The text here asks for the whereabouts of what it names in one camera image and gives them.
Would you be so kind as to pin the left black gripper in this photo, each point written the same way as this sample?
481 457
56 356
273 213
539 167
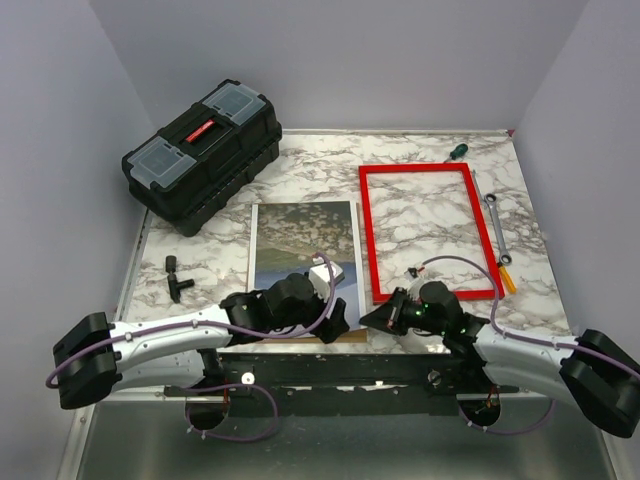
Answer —
333 325

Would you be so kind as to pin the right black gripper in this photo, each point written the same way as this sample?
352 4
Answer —
385 317

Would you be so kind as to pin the red wooden picture frame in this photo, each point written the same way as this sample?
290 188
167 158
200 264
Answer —
463 169

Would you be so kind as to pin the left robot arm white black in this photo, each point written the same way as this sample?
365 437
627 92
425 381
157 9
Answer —
98 357

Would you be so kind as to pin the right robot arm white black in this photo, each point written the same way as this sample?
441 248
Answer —
590 372

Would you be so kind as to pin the brown fibreboard backing panel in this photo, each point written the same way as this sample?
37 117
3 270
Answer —
350 336

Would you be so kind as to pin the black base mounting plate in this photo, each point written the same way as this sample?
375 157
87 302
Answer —
343 384

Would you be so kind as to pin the silver ratchet wrench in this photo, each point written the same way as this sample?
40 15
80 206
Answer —
504 255

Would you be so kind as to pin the small black cylinder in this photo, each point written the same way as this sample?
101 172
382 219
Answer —
175 286

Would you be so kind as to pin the small silver open wrench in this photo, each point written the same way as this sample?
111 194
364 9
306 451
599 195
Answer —
477 187

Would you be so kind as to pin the black plastic toolbox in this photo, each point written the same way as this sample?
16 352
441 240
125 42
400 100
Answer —
190 169

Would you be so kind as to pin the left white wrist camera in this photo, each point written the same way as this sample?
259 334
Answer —
319 276

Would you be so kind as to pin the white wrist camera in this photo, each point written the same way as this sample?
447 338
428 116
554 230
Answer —
319 276
416 280

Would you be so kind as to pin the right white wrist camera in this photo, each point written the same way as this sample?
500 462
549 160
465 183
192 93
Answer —
416 280

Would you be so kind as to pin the green handled screwdriver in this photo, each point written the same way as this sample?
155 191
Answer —
457 153

